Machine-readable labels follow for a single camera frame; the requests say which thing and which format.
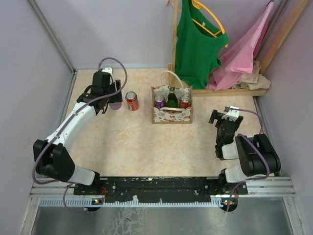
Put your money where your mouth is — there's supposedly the purple Fanta can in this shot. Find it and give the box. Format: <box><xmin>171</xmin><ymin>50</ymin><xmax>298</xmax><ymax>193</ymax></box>
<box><xmin>154</xmin><ymin>94</ymin><xmax>166</xmax><ymax>110</ymax></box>
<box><xmin>109</xmin><ymin>102</ymin><xmax>122</xmax><ymax>110</ymax></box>

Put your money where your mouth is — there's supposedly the red coke can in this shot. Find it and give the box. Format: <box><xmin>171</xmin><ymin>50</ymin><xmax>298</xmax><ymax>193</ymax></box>
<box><xmin>179</xmin><ymin>94</ymin><xmax>192</xmax><ymax>109</ymax></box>
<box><xmin>125</xmin><ymin>91</ymin><xmax>139</xmax><ymax>111</ymax></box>

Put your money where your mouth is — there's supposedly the green glass bottle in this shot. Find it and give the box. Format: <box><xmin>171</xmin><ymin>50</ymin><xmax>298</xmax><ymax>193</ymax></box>
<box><xmin>166</xmin><ymin>87</ymin><xmax>178</xmax><ymax>108</ymax></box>

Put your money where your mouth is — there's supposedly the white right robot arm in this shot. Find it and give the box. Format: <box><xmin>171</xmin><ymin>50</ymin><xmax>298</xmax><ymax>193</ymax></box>
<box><xmin>208</xmin><ymin>106</ymin><xmax>281</xmax><ymax>194</ymax></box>

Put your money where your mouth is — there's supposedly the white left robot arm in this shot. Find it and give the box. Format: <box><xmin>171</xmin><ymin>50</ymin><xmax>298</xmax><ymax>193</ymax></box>
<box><xmin>32</xmin><ymin>67</ymin><xmax>123</xmax><ymax>194</ymax></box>

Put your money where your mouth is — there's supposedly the canvas bag with cat print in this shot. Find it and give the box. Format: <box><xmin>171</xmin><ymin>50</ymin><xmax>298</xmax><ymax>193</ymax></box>
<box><xmin>151</xmin><ymin>70</ymin><xmax>194</xmax><ymax>124</ymax></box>

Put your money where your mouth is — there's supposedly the wooden clothes rack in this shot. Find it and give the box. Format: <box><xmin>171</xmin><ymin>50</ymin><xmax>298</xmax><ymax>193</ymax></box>
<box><xmin>168</xmin><ymin>0</ymin><xmax>311</xmax><ymax>97</ymax></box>

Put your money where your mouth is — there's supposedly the beige cloth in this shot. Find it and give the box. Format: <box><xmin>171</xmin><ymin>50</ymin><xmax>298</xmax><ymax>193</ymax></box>
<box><xmin>231</xmin><ymin>61</ymin><xmax>271</xmax><ymax>90</ymax></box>

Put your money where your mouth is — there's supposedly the pink garment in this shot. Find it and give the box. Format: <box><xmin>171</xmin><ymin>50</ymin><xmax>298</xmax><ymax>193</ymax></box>
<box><xmin>206</xmin><ymin>1</ymin><xmax>274</xmax><ymax>91</ymax></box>

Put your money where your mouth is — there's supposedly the green tank top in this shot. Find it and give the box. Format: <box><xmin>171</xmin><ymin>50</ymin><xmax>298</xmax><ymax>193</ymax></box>
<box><xmin>175</xmin><ymin>0</ymin><xmax>229</xmax><ymax>90</ymax></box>

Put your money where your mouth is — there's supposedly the yellow clothes hanger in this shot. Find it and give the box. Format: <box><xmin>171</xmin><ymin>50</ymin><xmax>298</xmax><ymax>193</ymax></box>
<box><xmin>167</xmin><ymin>0</ymin><xmax>229</xmax><ymax>48</ymax></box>

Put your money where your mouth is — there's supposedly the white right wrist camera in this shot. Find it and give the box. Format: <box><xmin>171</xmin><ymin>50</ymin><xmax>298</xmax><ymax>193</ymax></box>
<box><xmin>222</xmin><ymin>106</ymin><xmax>239</xmax><ymax>121</ymax></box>

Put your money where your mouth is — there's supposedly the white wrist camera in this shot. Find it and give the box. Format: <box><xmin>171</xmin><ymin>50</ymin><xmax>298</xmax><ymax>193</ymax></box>
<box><xmin>101</xmin><ymin>67</ymin><xmax>114</xmax><ymax>85</ymax></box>
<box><xmin>222</xmin><ymin>106</ymin><xmax>239</xmax><ymax>121</ymax></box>

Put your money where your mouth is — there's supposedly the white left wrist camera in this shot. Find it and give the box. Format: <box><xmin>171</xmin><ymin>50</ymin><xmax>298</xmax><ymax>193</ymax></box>
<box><xmin>101</xmin><ymin>67</ymin><xmax>114</xmax><ymax>85</ymax></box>

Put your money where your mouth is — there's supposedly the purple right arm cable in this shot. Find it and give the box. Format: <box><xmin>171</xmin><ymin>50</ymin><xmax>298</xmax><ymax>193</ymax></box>
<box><xmin>225</xmin><ymin>109</ymin><xmax>271</xmax><ymax>213</ymax></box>

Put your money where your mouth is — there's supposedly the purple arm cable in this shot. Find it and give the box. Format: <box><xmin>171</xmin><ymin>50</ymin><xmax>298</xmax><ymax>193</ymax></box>
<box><xmin>32</xmin><ymin>57</ymin><xmax>128</xmax><ymax>213</ymax></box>
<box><xmin>225</xmin><ymin>109</ymin><xmax>271</xmax><ymax>213</ymax></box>

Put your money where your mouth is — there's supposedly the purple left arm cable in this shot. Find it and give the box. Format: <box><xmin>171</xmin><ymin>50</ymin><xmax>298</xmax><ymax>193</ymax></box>
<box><xmin>32</xmin><ymin>57</ymin><xmax>128</xmax><ymax>213</ymax></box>

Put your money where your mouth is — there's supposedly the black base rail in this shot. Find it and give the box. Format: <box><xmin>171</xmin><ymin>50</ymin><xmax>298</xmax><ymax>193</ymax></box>
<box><xmin>74</xmin><ymin>175</ymin><xmax>236</xmax><ymax>203</ymax></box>

